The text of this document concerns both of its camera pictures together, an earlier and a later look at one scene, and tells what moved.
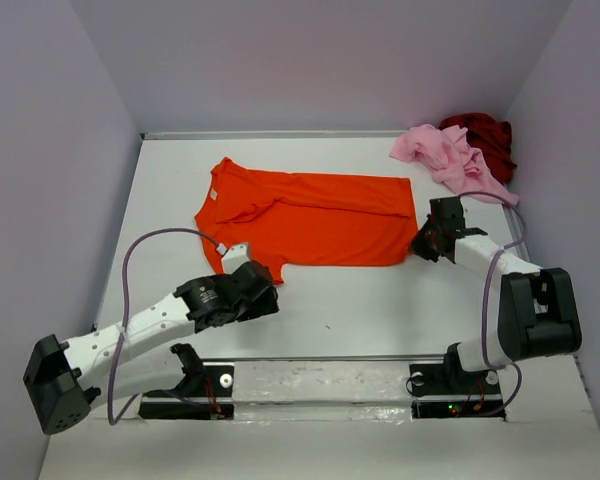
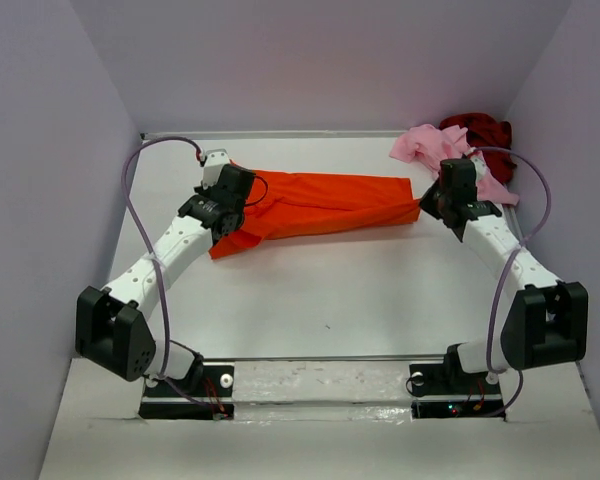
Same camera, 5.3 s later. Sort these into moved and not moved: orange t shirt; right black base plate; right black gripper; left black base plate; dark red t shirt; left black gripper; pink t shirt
Moved: right black gripper; orange t shirt; left black gripper
Not moved: left black base plate; right black base plate; pink t shirt; dark red t shirt
